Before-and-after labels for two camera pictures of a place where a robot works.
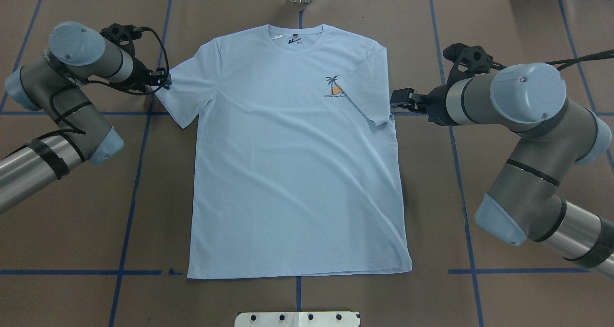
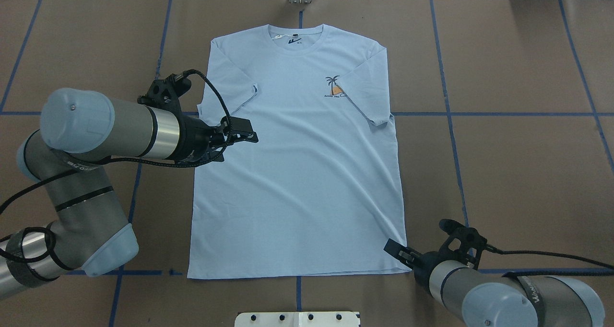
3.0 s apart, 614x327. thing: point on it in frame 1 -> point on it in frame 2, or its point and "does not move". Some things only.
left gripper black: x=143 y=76 -> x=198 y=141
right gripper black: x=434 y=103 -> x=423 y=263
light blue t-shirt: x=297 y=171 does not move
